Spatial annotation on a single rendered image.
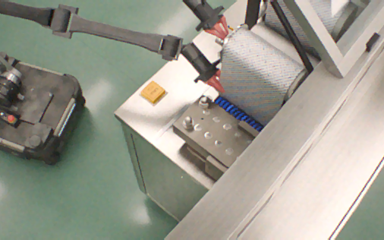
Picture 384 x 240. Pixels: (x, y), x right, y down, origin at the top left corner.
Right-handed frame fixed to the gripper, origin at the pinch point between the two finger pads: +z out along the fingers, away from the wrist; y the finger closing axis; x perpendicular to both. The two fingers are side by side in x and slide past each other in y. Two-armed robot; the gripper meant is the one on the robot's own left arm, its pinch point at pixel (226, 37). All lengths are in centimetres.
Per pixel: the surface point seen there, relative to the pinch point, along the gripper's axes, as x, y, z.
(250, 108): -1.6, 10.1, 22.7
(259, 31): 3.9, -9.1, 6.2
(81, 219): -119, 73, 39
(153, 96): -34.6, 20.3, 3.5
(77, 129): -146, 33, 9
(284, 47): 10.1, -8.6, 14.1
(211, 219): 59, 60, 1
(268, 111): 6.8, 10.1, 24.6
